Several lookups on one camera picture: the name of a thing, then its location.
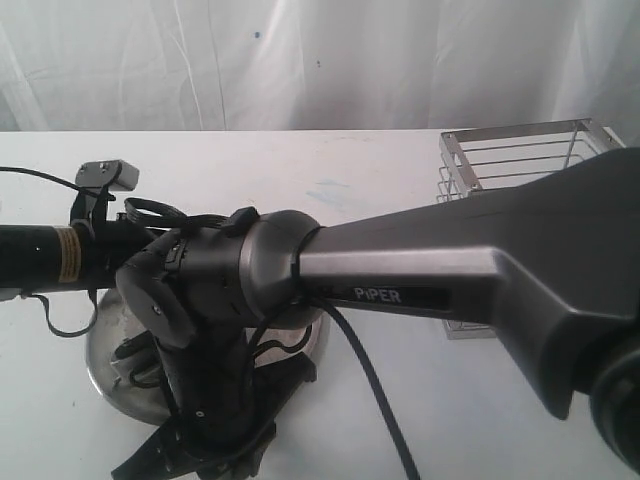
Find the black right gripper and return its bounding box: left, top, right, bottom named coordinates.
left=110, top=349, right=319, bottom=480

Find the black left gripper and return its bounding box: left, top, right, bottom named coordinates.
left=69, top=213, right=156, bottom=290

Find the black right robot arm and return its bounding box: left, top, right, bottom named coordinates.
left=112, top=148, right=639, bottom=479

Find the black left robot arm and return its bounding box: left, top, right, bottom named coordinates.
left=1, top=220, right=153, bottom=293

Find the round steel plate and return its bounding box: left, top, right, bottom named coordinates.
left=85, top=289, right=331, bottom=426

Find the white backdrop curtain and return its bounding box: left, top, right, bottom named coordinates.
left=1, top=1, right=639, bottom=142

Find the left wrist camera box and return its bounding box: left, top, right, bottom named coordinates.
left=75, top=159, right=140, bottom=192

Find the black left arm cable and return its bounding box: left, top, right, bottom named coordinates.
left=0, top=167, right=101, bottom=337

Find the wire metal utensil rack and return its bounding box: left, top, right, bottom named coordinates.
left=434, top=117, right=629, bottom=342

